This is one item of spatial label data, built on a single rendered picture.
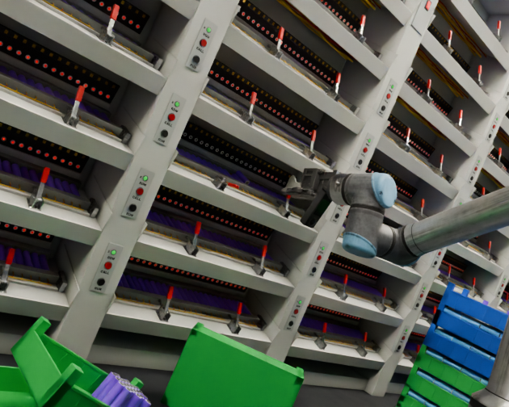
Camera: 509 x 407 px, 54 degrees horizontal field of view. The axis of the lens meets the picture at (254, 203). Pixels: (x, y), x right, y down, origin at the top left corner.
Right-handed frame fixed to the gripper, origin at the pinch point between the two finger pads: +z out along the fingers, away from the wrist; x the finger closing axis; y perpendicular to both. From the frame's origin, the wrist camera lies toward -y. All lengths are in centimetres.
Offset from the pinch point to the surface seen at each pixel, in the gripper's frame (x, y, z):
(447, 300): -65, -17, -25
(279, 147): 13.5, 9.9, -6.9
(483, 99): -76, 66, -20
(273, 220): 4.2, -9.7, -2.1
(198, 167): 32.5, -3.1, 2.1
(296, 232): -7.4, -10.4, -1.7
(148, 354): 25, -55, 12
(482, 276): -156, 6, 2
